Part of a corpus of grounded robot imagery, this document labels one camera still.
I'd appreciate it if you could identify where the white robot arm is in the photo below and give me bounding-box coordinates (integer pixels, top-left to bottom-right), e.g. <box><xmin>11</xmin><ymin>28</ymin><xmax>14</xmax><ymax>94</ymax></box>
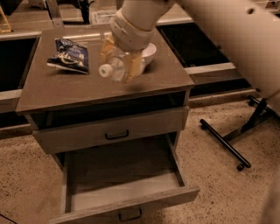
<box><xmin>101</xmin><ymin>0</ymin><xmax>280</xmax><ymax>113</ymax></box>

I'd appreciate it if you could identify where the open middle drawer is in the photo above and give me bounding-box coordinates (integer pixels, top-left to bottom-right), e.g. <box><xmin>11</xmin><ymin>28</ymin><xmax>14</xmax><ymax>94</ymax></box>
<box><xmin>49</xmin><ymin>135</ymin><xmax>200</xmax><ymax>224</ymax></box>

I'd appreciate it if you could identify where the white ceramic bowl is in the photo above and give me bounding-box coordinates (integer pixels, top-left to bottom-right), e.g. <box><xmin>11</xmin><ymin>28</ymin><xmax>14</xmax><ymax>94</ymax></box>
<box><xmin>140</xmin><ymin>43</ymin><xmax>157</xmax><ymax>74</ymax></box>

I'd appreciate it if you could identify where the clear plastic bin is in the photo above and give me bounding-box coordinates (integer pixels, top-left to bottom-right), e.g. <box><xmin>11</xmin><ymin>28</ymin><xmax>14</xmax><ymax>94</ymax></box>
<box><xmin>90</xmin><ymin>10</ymin><xmax>116</xmax><ymax>25</ymax></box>

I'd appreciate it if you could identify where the closed upper drawer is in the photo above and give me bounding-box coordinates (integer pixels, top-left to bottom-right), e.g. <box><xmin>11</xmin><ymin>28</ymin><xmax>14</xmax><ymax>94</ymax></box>
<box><xmin>33</xmin><ymin>106</ymin><xmax>189</xmax><ymax>154</ymax></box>

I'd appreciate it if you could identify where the black table base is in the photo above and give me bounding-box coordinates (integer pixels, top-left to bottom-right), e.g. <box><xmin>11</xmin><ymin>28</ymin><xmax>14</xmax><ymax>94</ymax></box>
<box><xmin>199</xmin><ymin>95</ymin><xmax>280</xmax><ymax>172</ymax></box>

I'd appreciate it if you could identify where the black floor cable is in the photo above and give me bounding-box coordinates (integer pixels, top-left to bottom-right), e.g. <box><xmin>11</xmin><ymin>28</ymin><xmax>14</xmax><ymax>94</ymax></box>
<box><xmin>0</xmin><ymin>213</ymin><xmax>18</xmax><ymax>224</ymax></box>

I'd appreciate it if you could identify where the grey drawer cabinet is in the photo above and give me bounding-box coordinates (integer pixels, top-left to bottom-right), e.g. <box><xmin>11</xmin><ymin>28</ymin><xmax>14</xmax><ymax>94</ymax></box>
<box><xmin>16</xmin><ymin>19</ymin><xmax>196</xmax><ymax>224</ymax></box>

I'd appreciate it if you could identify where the blue chip bag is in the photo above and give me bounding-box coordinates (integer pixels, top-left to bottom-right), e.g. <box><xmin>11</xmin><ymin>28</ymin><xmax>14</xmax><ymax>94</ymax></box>
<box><xmin>47</xmin><ymin>38</ymin><xmax>89</xmax><ymax>74</ymax></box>

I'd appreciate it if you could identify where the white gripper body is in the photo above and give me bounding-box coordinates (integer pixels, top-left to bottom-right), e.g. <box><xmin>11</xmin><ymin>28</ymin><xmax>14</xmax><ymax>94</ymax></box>
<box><xmin>110</xmin><ymin>10</ymin><xmax>153</xmax><ymax>53</ymax></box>

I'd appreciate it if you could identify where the clear plastic water bottle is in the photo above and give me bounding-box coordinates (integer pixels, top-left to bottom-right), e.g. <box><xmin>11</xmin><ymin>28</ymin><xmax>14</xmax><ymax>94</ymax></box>
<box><xmin>98</xmin><ymin>52</ymin><xmax>127</xmax><ymax>81</ymax></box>

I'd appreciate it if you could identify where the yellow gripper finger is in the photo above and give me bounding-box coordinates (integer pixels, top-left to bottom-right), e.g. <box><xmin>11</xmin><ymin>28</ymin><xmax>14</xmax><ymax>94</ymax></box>
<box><xmin>100</xmin><ymin>34</ymin><xmax>116</xmax><ymax>64</ymax></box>
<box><xmin>123</xmin><ymin>52</ymin><xmax>143</xmax><ymax>82</ymax></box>

